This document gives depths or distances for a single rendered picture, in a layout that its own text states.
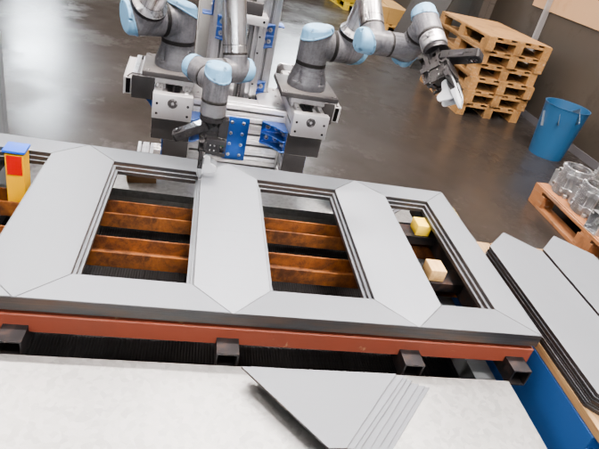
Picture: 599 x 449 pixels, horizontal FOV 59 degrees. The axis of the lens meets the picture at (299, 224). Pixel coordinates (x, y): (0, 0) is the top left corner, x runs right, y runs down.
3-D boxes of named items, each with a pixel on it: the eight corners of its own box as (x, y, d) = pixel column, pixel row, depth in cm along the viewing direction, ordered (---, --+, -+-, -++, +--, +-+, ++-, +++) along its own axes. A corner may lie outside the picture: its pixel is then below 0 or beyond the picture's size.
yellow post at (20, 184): (27, 213, 161) (23, 156, 151) (9, 211, 160) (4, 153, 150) (31, 205, 165) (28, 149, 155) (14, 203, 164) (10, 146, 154)
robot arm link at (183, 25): (201, 44, 191) (205, 4, 184) (167, 43, 182) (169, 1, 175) (185, 33, 198) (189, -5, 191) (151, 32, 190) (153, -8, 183)
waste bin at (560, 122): (578, 168, 521) (606, 115, 492) (540, 163, 510) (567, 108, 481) (551, 147, 561) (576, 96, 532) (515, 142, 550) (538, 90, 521)
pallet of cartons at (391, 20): (405, 35, 944) (412, 12, 924) (366, 28, 926) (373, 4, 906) (387, 21, 1033) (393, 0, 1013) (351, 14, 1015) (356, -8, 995)
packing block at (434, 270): (443, 281, 159) (447, 272, 157) (427, 281, 158) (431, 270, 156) (436, 270, 164) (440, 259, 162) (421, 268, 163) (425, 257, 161)
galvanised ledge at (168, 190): (436, 232, 211) (438, 226, 209) (90, 192, 183) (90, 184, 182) (421, 207, 228) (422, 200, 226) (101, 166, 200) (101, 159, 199)
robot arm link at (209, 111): (201, 103, 151) (201, 93, 157) (199, 118, 153) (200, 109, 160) (227, 108, 152) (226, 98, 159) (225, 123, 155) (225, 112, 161)
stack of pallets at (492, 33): (522, 125, 609) (556, 49, 565) (456, 115, 588) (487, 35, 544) (474, 88, 711) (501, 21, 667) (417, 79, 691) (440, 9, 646)
